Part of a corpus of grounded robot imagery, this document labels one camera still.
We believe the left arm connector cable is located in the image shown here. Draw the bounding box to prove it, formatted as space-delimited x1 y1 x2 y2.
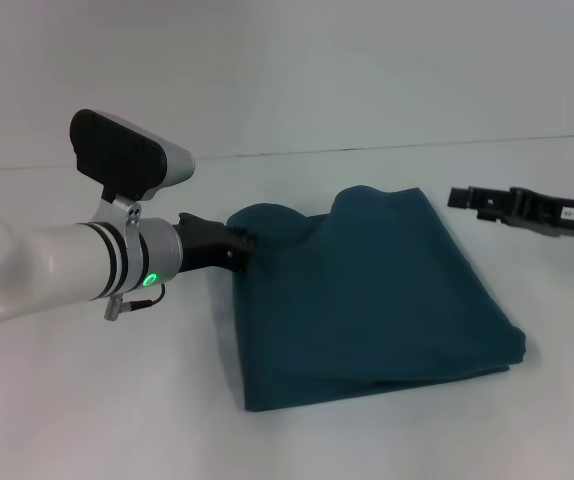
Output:
104 283 167 322

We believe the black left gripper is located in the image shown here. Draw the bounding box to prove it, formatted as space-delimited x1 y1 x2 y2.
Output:
176 212 258 276

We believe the teal FREE print t-shirt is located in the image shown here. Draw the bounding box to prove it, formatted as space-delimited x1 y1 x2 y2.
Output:
225 183 527 414

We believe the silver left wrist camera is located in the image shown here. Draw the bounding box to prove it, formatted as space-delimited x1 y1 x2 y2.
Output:
69 108 196 236

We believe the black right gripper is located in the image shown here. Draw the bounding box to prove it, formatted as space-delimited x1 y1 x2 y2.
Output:
447 185 574 245

